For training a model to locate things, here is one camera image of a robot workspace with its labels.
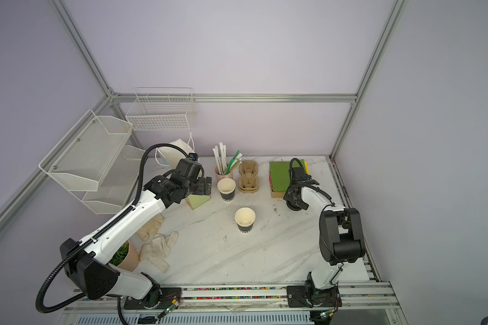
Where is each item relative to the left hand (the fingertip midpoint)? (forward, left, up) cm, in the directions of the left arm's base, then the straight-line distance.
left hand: (196, 182), depth 78 cm
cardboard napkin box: (+9, -34, -21) cm, 41 cm away
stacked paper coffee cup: (+11, -10, -18) cm, 23 cm away
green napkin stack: (+21, -38, -19) cm, 47 cm away
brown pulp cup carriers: (+17, -21, -20) cm, 33 cm away
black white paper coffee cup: (-6, -19, -17) cm, 27 cm away
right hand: (+4, -42, -17) cm, 46 cm away
